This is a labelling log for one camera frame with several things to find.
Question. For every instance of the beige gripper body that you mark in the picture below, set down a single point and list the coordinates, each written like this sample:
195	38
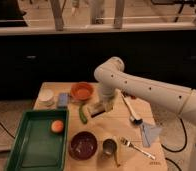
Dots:
107	103

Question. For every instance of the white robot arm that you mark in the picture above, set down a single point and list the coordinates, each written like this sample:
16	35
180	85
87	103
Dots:
178	99

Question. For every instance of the metal measuring cup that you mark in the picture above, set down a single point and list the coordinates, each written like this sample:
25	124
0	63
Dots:
109	147

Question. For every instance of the orange plastic bowl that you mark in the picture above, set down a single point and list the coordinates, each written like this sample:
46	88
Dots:
81	91

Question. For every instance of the green chili pepper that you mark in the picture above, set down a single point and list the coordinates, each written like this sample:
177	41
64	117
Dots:
82	116

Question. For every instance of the large metal spoon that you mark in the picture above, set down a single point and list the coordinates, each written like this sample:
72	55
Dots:
134	117

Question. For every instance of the blue sponge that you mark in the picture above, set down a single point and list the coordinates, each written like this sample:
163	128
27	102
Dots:
63	100

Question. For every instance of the silver fork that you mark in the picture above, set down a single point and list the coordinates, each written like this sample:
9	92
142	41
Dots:
129	144

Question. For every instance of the dark red bowl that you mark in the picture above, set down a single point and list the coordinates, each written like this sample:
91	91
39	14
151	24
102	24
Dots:
83	145

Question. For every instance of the blue grey cloth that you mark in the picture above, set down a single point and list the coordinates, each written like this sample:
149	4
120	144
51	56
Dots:
149	133

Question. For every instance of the orange ball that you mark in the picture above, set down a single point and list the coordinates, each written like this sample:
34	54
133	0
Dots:
57	126

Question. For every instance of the green plastic tray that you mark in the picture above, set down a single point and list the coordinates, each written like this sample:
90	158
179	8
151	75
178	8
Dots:
36	147

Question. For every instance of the yellow green handled utensil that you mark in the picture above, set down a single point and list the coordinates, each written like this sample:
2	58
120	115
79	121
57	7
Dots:
117	152

